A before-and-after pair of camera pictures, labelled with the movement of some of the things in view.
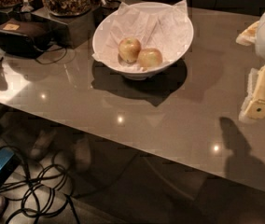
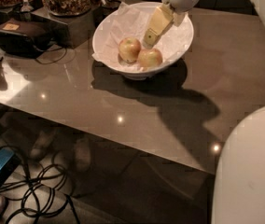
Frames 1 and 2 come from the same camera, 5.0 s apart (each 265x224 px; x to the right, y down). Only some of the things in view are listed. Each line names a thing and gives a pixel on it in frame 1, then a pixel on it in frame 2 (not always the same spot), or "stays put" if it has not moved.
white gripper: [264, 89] -> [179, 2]
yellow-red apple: [149, 58] stays put
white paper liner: [166, 30] stays put
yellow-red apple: [129, 49] stays put
